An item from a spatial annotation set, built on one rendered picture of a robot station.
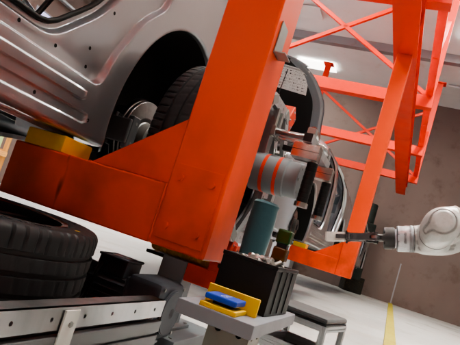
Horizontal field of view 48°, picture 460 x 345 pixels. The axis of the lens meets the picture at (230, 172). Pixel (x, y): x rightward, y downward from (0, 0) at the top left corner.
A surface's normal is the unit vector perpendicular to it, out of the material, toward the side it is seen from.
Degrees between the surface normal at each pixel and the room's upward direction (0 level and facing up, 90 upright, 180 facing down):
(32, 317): 90
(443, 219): 85
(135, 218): 90
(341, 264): 90
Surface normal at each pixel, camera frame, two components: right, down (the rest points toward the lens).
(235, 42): -0.30, -0.21
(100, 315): 0.90, 0.25
